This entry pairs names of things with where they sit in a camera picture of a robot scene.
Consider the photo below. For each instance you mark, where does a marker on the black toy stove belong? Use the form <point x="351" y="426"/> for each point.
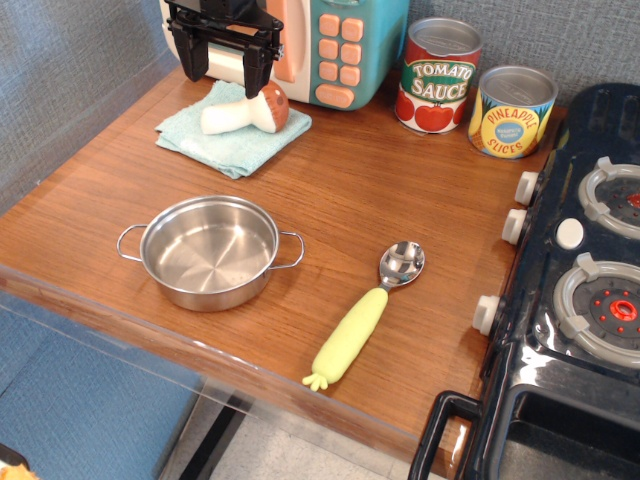
<point x="560" y="396"/>

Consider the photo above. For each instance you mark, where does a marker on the orange object bottom corner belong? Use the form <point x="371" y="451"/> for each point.
<point x="14" y="465"/>

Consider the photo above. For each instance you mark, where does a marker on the white stove knob middle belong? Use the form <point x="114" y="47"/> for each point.
<point x="513" y="226"/>

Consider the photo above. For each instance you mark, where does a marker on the red tomato sauce can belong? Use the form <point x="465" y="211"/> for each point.
<point x="440" y="62"/>

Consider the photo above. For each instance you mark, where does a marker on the white stove knob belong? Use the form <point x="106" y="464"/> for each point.
<point x="526" y="187"/>
<point x="485" y="313"/>
<point x="513" y="226"/>

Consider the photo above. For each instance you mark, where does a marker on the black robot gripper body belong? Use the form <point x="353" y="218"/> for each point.
<point x="232" y="24"/>

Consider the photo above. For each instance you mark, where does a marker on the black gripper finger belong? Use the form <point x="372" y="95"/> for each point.
<point x="257" y="65"/>
<point x="192" y="51"/>

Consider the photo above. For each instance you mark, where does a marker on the spoon with yellow-green handle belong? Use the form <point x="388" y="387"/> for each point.
<point x="401" y="264"/>

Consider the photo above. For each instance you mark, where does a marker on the clear acrylic side panel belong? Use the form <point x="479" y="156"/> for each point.
<point x="90" y="393"/>

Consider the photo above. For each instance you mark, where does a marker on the light blue folded cloth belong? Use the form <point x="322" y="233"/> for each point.
<point x="235" y="154"/>

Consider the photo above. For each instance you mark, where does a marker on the small stainless steel pan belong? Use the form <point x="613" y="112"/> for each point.
<point x="208" y="253"/>

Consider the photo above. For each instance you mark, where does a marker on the white stove knob rear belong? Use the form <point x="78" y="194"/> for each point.
<point x="526" y="187"/>

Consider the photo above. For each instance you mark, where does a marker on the toy mushroom brown cap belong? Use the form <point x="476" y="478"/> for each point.
<point x="268" y="111"/>

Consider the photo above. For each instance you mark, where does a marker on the teal toy microwave oven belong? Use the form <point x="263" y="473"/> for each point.
<point x="336" y="54"/>

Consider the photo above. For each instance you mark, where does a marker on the yellow pineapple slices can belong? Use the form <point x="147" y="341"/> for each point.
<point x="511" y="111"/>

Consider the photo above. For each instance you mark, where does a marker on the white stove knob front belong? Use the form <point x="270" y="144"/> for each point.
<point x="485" y="313"/>

